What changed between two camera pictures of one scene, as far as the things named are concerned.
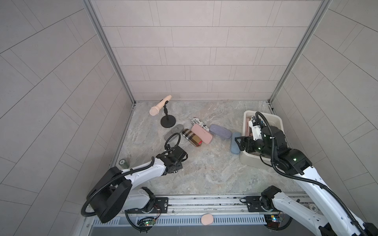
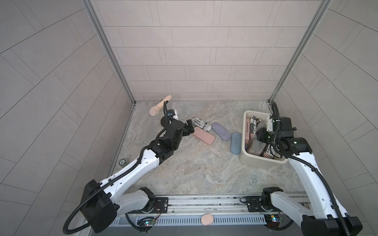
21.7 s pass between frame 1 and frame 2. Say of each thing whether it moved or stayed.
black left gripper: moved
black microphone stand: stayed
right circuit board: stayed
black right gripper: moved
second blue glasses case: stayed
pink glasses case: stayed
